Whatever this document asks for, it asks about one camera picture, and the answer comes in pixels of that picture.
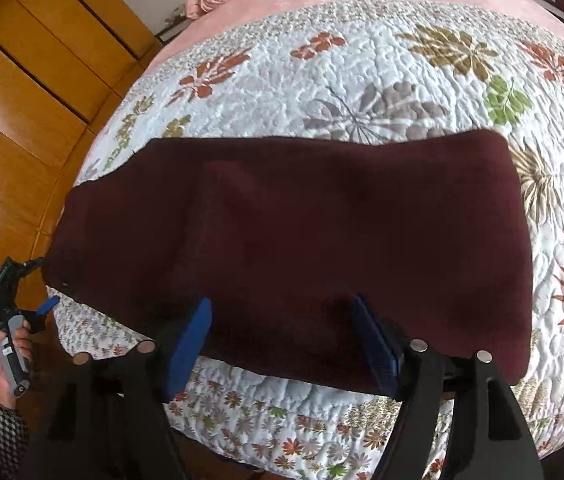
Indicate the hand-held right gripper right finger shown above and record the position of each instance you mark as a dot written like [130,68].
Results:
[376,345]

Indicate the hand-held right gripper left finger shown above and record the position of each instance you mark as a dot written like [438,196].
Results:
[192,340]

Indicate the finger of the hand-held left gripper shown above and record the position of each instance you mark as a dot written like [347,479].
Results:
[49,305]
[29,266]

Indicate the maroon pants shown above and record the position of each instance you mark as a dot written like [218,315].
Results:
[287,250]

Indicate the person's left forearm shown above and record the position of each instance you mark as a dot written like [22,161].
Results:
[2,435]

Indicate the wooden wardrobe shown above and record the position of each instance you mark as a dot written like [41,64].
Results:
[22,110]

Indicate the floral quilted bedspread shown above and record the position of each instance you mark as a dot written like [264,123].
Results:
[361,60]

